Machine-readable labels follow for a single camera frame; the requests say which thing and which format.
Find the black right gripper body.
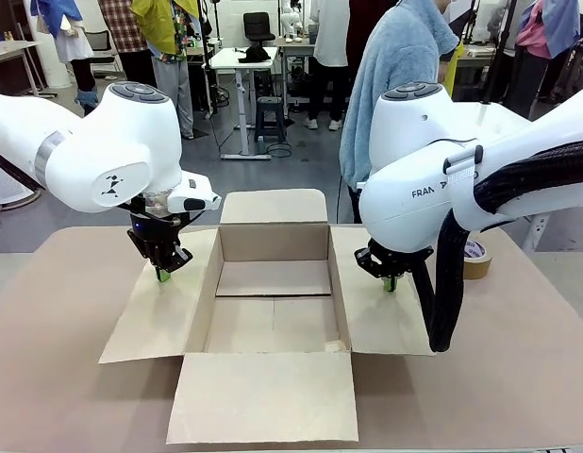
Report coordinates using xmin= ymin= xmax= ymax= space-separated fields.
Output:
xmin=354 ymin=238 xmax=435 ymax=281

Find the person in plaid shirt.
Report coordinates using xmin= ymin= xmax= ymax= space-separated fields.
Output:
xmin=96 ymin=0 xmax=156 ymax=92

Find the black floor cable coil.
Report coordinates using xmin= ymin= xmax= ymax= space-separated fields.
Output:
xmin=265 ymin=140 xmax=293 ymax=159

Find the white background desk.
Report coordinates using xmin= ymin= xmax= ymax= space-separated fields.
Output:
xmin=0 ymin=40 xmax=59 ymax=98

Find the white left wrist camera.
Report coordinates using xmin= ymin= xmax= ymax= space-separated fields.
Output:
xmin=167 ymin=175 xmax=223 ymax=213

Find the grey mesh chair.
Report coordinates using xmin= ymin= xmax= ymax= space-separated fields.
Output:
xmin=78 ymin=29 xmax=121 ymax=79

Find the white standing desk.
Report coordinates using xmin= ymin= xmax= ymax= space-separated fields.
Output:
xmin=207 ymin=45 xmax=279 ymax=162

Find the white side table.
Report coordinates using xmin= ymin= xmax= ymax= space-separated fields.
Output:
xmin=450 ymin=100 xmax=551 ymax=252

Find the person in white shirt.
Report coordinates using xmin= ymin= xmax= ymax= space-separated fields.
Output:
xmin=304 ymin=0 xmax=352 ymax=132

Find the person in pink shirt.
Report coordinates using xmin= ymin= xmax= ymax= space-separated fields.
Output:
xmin=507 ymin=0 xmax=583 ymax=120

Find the black cap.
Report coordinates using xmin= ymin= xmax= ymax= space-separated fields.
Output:
xmin=238 ymin=44 xmax=273 ymax=64

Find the black light stand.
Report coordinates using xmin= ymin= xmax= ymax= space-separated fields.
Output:
xmin=479 ymin=0 xmax=518 ymax=106

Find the left arm black cable sleeve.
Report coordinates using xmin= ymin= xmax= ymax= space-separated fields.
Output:
xmin=0 ymin=147 xmax=46 ymax=193

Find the black plastic stool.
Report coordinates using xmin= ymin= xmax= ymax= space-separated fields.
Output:
xmin=253 ymin=96 xmax=289 ymax=144

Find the white humanoid robot figure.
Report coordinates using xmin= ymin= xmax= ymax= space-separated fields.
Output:
xmin=277 ymin=0 xmax=305 ymax=43

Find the brown packing tape roll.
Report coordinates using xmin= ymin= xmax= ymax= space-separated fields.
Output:
xmin=462 ymin=239 xmax=493 ymax=281

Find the black office chair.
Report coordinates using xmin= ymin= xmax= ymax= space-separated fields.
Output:
xmin=242 ymin=11 xmax=277 ymax=48

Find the white air purifier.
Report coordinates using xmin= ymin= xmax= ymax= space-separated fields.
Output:
xmin=0 ymin=154 xmax=39 ymax=208

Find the brown cardboard shipping box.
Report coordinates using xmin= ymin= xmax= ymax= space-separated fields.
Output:
xmin=97 ymin=188 xmax=437 ymax=447

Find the person in blue fleece jacket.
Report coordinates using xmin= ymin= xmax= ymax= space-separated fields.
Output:
xmin=339 ymin=0 xmax=461 ymax=226

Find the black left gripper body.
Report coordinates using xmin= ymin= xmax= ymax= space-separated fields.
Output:
xmin=125 ymin=193 xmax=194 ymax=273

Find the white velcro cable strap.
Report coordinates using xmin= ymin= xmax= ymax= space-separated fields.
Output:
xmin=441 ymin=144 xmax=485 ymax=191

